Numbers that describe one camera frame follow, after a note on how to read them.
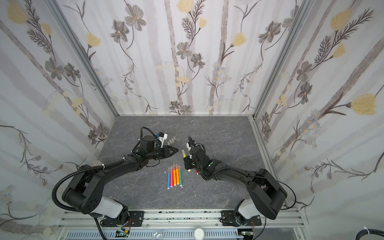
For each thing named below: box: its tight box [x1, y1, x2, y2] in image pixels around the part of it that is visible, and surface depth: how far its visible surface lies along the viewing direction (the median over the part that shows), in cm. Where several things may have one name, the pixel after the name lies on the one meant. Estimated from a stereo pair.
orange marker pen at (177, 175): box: [175, 163, 180, 185], surface depth 90 cm
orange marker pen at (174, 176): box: [173, 164, 177, 186], surface depth 90 cm
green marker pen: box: [178, 165, 183, 187], surface depth 89 cm
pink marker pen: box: [170, 165, 174, 188], surface depth 90 cm
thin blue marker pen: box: [167, 167, 171, 190], surface depth 89 cm
